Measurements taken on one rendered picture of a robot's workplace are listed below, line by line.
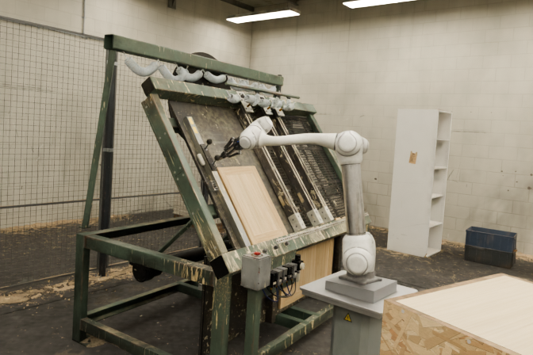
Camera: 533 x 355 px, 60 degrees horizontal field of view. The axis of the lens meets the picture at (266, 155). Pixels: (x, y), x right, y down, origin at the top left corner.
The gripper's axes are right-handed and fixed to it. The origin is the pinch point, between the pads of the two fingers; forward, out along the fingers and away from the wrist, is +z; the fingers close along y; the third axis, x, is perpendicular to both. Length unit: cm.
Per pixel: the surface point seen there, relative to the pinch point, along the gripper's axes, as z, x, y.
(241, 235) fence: 12, 1, -50
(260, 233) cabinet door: 14, -22, -51
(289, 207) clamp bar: 10, -65, -39
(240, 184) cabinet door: 14.1, -25.9, -14.2
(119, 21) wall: 268, -281, 413
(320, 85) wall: 130, -594, 230
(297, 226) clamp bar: 11, -64, -54
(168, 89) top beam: 6, 15, 53
